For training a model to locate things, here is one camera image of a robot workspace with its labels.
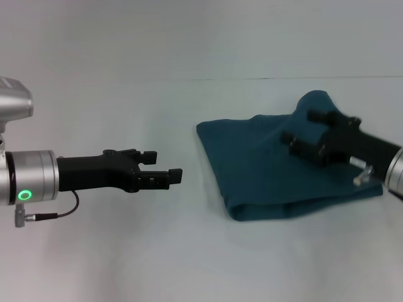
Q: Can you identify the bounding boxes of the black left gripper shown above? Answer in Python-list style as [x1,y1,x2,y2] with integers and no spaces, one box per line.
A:
[55,148,184,194]

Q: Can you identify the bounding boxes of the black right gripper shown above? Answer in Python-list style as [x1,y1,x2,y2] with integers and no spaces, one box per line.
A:
[280,109,403,184]

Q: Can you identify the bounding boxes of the teal blue t-shirt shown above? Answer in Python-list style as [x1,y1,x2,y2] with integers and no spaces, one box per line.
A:
[195,89,385,223]

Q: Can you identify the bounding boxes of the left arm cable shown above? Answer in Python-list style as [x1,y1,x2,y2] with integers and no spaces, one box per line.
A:
[13,189,80,228]

